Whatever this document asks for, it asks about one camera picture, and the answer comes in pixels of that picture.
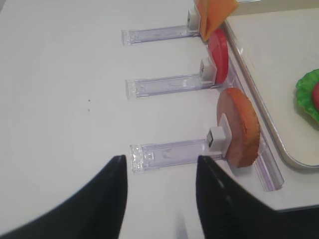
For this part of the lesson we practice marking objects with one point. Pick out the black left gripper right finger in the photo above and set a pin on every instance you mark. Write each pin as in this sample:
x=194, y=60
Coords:
x=228, y=211

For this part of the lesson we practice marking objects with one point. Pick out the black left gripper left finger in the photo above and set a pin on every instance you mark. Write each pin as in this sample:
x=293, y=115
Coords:
x=95, y=212

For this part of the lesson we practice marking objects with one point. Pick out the red tomato slice front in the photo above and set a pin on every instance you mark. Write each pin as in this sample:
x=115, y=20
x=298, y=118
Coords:
x=315, y=96

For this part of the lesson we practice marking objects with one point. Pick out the red tomato slice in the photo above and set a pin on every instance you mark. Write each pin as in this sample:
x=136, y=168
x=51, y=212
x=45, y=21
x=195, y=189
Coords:
x=217, y=47
x=315, y=96

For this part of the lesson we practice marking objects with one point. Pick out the clear bread pusher track left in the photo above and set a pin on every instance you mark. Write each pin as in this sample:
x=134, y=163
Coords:
x=146, y=157

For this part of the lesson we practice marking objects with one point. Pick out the orange bread slice left rack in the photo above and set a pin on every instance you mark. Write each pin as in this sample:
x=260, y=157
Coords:
x=244, y=125

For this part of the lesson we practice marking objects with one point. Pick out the clear tomato pusher track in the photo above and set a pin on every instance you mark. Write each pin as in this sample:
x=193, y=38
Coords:
x=210, y=75

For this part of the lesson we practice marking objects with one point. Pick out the green lettuce leaf on tray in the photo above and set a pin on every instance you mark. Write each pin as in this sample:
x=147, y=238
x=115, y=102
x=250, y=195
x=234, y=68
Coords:
x=304, y=88

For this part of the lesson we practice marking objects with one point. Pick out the red tomato slice rear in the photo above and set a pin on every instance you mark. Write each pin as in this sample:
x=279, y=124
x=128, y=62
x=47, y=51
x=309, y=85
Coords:
x=217, y=47

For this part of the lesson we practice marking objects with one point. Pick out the clear cheese pusher track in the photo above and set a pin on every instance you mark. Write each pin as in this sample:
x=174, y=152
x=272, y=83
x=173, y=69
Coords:
x=191, y=29

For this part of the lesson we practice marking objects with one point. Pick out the orange cheese slice leaning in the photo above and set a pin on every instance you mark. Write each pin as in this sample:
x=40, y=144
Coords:
x=216, y=12

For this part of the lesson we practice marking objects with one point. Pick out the orange cheese slice upright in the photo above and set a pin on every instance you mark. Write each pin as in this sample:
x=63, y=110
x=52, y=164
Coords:
x=204, y=8

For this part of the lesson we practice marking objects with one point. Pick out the white rectangular tray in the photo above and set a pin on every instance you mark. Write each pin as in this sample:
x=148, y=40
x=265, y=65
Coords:
x=277, y=42

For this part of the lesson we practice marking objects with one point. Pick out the clear left rack rail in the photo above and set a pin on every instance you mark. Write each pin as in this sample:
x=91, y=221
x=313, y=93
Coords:
x=264, y=168

